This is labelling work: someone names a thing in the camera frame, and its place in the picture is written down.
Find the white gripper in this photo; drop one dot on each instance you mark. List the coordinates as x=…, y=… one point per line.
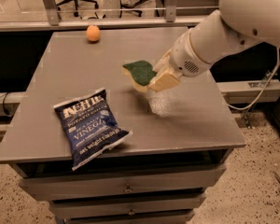
x=183, y=57

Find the green and yellow sponge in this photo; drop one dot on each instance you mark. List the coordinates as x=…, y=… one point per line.
x=140, y=73

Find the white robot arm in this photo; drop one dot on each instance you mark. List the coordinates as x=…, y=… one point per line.
x=236, y=26

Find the blue kettle chip bag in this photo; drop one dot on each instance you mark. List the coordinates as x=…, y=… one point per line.
x=90, y=127

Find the grey drawer cabinet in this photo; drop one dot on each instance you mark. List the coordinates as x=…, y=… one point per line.
x=178, y=140

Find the orange fruit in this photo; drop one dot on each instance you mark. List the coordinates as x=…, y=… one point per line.
x=93, y=33

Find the metal railing frame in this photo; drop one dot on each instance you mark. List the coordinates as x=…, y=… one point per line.
x=32, y=15

